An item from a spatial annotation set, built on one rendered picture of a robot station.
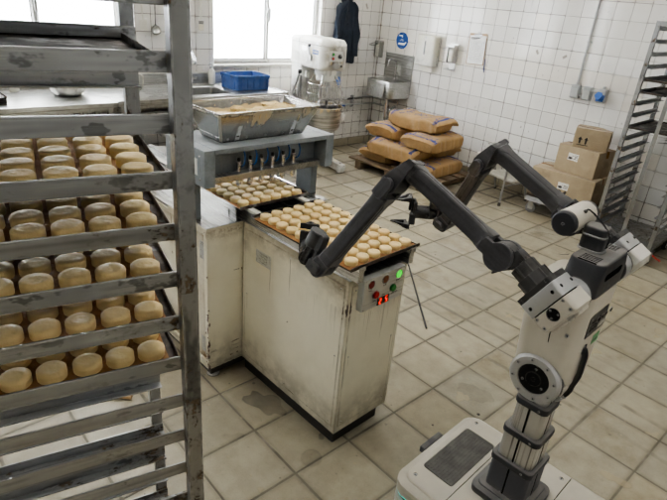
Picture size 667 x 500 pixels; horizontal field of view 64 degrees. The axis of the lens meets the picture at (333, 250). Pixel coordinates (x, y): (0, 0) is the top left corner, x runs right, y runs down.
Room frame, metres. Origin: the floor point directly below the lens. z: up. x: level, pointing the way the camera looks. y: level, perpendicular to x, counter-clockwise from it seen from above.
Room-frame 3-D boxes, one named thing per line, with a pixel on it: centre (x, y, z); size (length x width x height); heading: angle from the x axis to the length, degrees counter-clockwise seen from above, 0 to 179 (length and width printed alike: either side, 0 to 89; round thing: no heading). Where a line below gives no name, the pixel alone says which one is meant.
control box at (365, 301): (1.86, -0.20, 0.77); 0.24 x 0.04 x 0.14; 135
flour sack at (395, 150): (5.88, -0.63, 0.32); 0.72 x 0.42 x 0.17; 48
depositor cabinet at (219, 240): (2.80, 0.75, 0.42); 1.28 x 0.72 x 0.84; 45
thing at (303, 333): (2.11, 0.06, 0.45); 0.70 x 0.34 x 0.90; 45
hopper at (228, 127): (2.47, 0.42, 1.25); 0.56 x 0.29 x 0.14; 135
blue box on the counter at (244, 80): (5.53, 1.03, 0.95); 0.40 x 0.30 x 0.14; 137
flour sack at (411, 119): (6.00, -0.84, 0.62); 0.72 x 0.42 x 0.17; 50
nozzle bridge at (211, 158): (2.47, 0.42, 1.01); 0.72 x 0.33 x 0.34; 135
